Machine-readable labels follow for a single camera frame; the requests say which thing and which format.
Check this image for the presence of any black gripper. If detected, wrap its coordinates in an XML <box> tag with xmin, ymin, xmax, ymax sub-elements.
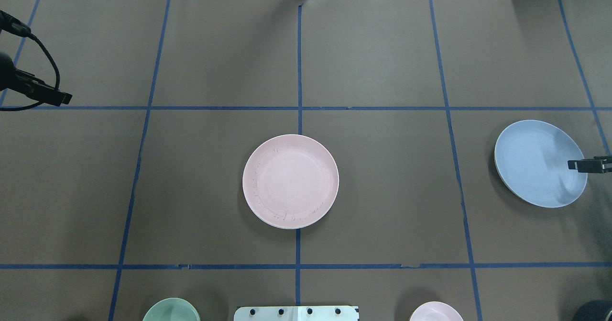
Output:
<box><xmin>0</xmin><ymin>52</ymin><xmax>73</xmax><ymax>107</ymax></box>

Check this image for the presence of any blue plate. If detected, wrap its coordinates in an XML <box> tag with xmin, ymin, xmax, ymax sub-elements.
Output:
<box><xmin>493</xmin><ymin>120</ymin><xmax>588</xmax><ymax>208</ymax></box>

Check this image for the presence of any pink plate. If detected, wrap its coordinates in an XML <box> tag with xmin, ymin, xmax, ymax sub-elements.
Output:
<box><xmin>242</xmin><ymin>134</ymin><xmax>339</xmax><ymax>230</ymax></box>

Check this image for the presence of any dark blue pot with lid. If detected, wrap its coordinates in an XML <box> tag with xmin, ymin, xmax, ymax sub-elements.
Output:
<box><xmin>572</xmin><ymin>300</ymin><xmax>612</xmax><ymax>321</ymax></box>

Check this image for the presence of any pink bowl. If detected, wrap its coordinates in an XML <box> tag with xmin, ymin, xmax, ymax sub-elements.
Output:
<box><xmin>409</xmin><ymin>301</ymin><xmax>463</xmax><ymax>321</ymax></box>

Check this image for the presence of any green bowl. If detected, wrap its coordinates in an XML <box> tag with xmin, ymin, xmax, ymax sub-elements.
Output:
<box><xmin>142</xmin><ymin>298</ymin><xmax>201</xmax><ymax>321</ymax></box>

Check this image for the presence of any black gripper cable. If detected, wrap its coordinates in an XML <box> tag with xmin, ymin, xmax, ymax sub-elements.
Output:
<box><xmin>0</xmin><ymin>10</ymin><xmax>61</xmax><ymax>112</ymax></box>

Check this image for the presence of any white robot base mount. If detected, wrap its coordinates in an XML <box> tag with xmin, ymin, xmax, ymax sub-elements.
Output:
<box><xmin>233</xmin><ymin>305</ymin><xmax>360</xmax><ymax>321</ymax></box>

